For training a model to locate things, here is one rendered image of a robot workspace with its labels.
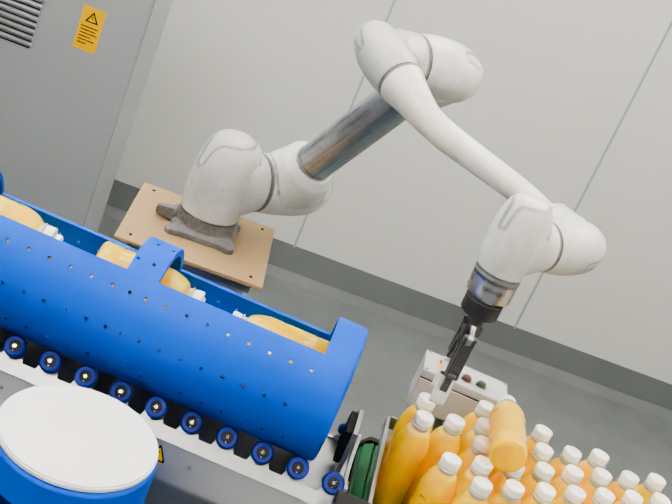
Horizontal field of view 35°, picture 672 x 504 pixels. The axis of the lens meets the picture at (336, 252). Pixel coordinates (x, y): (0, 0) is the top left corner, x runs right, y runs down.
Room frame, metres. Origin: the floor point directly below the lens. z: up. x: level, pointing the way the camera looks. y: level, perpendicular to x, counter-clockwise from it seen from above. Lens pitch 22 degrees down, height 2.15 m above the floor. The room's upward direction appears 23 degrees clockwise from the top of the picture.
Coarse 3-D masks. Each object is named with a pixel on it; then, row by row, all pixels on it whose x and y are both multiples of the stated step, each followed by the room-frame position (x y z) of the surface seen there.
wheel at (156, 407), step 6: (156, 396) 1.80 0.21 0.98; (150, 402) 1.79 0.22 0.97; (156, 402) 1.79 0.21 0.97; (162, 402) 1.80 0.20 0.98; (150, 408) 1.78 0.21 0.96; (156, 408) 1.78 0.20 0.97; (162, 408) 1.79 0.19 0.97; (150, 414) 1.78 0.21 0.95; (156, 414) 1.78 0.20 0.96; (162, 414) 1.78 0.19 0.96
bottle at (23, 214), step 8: (0, 200) 1.88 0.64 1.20; (8, 200) 1.89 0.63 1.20; (0, 208) 1.86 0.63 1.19; (8, 208) 1.87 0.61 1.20; (16, 208) 1.87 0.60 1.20; (24, 208) 1.88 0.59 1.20; (8, 216) 1.86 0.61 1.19; (16, 216) 1.86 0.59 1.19; (24, 216) 1.87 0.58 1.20; (32, 216) 1.88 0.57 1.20; (24, 224) 1.86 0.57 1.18; (32, 224) 1.87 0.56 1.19; (40, 224) 1.88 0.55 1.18; (48, 224) 1.90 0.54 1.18
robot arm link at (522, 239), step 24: (504, 216) 1.88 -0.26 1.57; (528, 216) 1.86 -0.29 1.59; (552, 216) 1.89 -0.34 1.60; (504, 240) 1.85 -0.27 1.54; (528, 240) 1.85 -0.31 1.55; (552, 240) 1.90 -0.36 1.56; (480, 264) 1.88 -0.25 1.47; (504, 264) 1.85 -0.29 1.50; (528, 264) 1.87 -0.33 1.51; (552, 264) 1.91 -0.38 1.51
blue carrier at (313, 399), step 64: (0, 192) 2.02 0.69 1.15; (0, 256) 1.77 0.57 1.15; (64, 256) 1.79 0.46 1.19; (0, 320) 1.78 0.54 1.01; (64, 320) 1.76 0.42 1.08; (128, 320) 1.76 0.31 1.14; (192, 320) 1.78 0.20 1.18; (192, 384) 1.76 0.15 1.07; (256, 384) 1.76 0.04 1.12; (320, 384) 1.77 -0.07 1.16; (320, 448) 1.77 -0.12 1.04
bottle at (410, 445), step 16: (400, 432) 1.90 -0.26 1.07; (416, 432) 1.88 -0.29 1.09; (400, 448) 1.87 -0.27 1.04; (416, 448) 1.87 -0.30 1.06; (384, 464) 1.89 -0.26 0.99; (400, 464) 1.87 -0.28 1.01; (416, 464) 1.88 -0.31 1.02; (384, 480) 1.87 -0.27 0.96; (400, 480) 1.87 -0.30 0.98; (384, 496) 1.87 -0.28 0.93; (400, 496) 1.88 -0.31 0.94
